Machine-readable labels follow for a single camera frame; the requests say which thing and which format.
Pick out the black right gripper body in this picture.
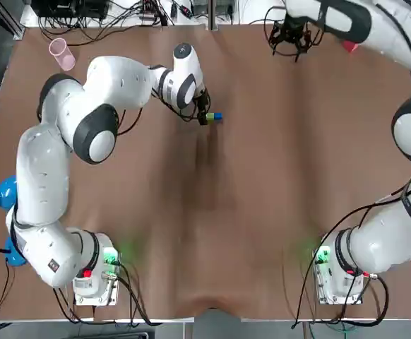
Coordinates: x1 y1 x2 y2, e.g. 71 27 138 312
281 16 312 45

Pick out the long black cable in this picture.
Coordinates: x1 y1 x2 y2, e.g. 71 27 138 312
41 19 173 47

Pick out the red foam cube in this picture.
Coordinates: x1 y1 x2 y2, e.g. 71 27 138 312
341 40 361 54

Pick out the aluminium profile rail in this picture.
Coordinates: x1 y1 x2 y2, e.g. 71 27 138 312
13 0 27 40

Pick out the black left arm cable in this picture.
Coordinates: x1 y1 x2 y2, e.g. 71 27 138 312
115 65 201 137

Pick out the black electronics box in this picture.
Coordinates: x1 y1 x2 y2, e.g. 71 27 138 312
35 0 108 18

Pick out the wire bundle with red clips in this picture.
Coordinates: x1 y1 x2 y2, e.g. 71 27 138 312
169 0 194 20

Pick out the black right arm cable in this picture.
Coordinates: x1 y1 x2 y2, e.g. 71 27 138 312
292 169 411 331

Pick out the aluminium post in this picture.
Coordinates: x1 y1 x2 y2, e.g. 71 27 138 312
207 0 217 31

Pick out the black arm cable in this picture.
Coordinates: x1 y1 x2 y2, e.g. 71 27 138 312
292 169 411 331
115 65 201 137

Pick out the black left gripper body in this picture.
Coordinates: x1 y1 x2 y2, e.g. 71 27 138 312
193 88 210 112

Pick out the pink plastic cup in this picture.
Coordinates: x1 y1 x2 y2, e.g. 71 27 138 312
49 37 76 72

